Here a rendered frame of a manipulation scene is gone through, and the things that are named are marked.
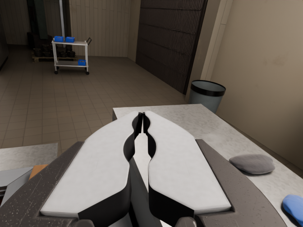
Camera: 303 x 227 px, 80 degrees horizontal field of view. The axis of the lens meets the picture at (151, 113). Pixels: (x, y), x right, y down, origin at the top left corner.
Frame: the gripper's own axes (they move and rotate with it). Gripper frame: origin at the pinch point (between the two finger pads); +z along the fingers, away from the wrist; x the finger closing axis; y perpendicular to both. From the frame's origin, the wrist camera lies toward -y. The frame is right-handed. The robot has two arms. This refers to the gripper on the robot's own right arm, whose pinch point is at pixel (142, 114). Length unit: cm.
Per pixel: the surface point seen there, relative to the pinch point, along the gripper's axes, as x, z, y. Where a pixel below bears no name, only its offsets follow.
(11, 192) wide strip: -52, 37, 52
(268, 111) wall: 181, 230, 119
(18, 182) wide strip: -52, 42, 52
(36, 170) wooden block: -45, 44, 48
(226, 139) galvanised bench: 38, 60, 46
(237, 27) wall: 152, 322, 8
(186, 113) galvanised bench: 23, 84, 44
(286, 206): 42, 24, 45
